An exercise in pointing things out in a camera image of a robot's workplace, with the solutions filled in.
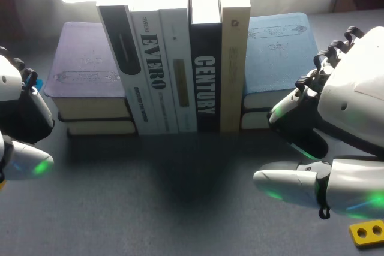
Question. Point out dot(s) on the purple hardcover book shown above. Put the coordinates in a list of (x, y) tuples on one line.
[(84, 58)]

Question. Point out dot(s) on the white book with black lettering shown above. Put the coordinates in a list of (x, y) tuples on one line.
[(150, 58)]

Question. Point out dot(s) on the dark cover book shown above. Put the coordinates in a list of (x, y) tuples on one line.
[(102, 127), (255, 121)]

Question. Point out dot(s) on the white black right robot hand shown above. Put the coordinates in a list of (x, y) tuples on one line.
[(351, 94)]

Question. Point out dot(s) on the white book with brown label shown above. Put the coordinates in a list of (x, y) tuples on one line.
[(180, 43)]

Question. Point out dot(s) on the yellow block with two holes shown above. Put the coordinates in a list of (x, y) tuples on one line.
[(367, 238)]

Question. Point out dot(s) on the small blue piece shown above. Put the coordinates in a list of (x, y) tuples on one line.
[(38, 82)]

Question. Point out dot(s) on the white book with black shape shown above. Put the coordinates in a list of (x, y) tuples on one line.
[(120, 43)]

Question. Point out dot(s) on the cream book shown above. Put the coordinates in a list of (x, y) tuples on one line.
[(234, 73)]

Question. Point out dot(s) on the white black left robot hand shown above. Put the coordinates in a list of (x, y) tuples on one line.
[(27, 118)]

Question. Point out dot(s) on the black Century book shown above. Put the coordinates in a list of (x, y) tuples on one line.
[(205, 88)]

